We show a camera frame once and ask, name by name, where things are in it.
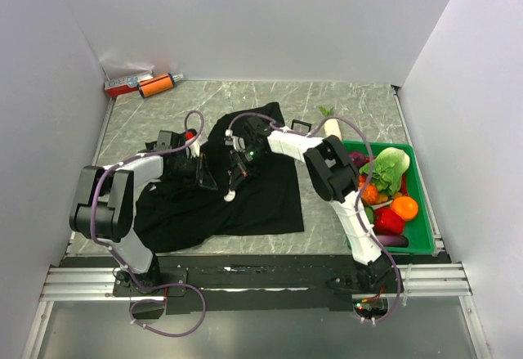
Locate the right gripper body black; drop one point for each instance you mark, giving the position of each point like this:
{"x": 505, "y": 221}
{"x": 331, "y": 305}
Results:
{"x": 252, "y": 157}

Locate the red white toothpaste box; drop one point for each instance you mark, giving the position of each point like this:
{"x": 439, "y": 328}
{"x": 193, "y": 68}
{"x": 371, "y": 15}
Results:
{"x": 123, "y": 85}

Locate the purple toy eggplant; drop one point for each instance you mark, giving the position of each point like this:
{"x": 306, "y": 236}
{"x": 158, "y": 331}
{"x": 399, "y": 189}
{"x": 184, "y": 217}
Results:
{"x": 398, "y": 241}

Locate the orange black cylinder tool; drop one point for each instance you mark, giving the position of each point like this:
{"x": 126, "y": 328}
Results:
{"x": 159, "y": 84}

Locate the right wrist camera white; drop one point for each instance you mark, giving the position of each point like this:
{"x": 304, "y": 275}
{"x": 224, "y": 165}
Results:
{"x": 232, "y": 140}

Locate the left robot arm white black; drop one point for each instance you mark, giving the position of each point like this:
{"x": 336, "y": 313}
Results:
{"x": 103, "y": 205}

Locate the round gold brooch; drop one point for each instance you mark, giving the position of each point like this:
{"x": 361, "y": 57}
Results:
{"x": 229, "y": 196}

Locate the green plastic bin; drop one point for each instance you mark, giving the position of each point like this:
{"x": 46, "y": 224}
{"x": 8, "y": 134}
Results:
{"x": 417, "y": 231}

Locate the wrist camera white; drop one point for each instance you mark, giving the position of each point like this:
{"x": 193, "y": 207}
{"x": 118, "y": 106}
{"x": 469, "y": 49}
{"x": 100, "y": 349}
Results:
{"x": 232, "y": 140}
{"x": 192, "y": 140}

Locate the black wire frame stand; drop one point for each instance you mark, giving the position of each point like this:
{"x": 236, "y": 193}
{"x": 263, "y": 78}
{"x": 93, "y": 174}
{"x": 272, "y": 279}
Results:
{"x": 300, "y": 126}

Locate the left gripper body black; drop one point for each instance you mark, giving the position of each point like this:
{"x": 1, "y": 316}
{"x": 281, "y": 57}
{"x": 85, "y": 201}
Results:
{"x": 188, "y": 168}

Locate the black printed t-shirt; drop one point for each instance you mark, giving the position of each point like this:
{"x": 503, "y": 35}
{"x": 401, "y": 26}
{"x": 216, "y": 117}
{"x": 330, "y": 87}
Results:
{"x": 173, "y": 214}

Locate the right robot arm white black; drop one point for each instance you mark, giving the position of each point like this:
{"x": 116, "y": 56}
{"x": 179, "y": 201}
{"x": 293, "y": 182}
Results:
{"x": 334, "y": 178}

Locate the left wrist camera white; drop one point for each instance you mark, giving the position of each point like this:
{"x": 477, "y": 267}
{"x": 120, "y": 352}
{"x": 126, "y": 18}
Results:
{"x": 192, "y": 140}

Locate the green toy pepper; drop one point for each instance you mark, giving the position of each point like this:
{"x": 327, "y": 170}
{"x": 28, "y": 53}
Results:
{"x": 370, "y": 214}

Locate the green toy lettuce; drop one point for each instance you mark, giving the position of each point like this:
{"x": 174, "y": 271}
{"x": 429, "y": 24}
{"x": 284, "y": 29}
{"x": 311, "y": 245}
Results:
{"x": 389, "y": 166}

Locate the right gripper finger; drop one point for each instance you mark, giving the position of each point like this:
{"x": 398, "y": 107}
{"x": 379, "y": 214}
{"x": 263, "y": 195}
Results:
{"x": 235, "y": 180}
{"x": 238, "y": 168}

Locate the clear plastic bag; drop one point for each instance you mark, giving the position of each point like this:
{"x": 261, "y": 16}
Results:
{"x": 116, "y": 66}

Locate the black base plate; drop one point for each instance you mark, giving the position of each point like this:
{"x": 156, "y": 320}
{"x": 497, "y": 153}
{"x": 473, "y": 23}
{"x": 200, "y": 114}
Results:
{"x": 264, "y": 282}

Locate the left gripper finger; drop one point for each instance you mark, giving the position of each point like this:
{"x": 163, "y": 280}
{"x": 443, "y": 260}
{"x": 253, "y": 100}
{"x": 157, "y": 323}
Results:
{"x": 201, "y": 165}
{"x": 208, "y": 182}

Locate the purple toy onion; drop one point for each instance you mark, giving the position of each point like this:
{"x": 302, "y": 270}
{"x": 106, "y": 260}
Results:
{"x": 358, "y": 159}

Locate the red toy pepper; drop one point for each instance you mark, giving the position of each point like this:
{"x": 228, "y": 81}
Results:
{"x": 387, "y": 222}

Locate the orange toy pumpkin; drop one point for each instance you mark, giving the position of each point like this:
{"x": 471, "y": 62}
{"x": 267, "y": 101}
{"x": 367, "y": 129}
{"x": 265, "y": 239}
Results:
{"x": 370, "y": 194}

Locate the white toy radish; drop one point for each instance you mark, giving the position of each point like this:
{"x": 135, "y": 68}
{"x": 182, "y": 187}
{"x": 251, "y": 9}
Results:
{"x": 330, "y": 126}

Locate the orange toy fruit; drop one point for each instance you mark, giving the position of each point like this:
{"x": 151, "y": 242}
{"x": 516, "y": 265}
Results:
{"x": 405, "y": 207}

